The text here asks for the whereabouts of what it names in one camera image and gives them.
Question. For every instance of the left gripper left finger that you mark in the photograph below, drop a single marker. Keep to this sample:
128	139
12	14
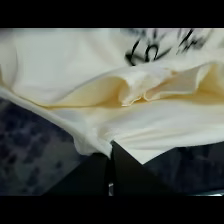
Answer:
87	176

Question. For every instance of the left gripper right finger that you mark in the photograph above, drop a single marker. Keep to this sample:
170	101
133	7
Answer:
133	176

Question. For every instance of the cream T-shirt with black print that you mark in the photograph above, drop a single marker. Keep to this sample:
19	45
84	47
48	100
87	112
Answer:
100	83

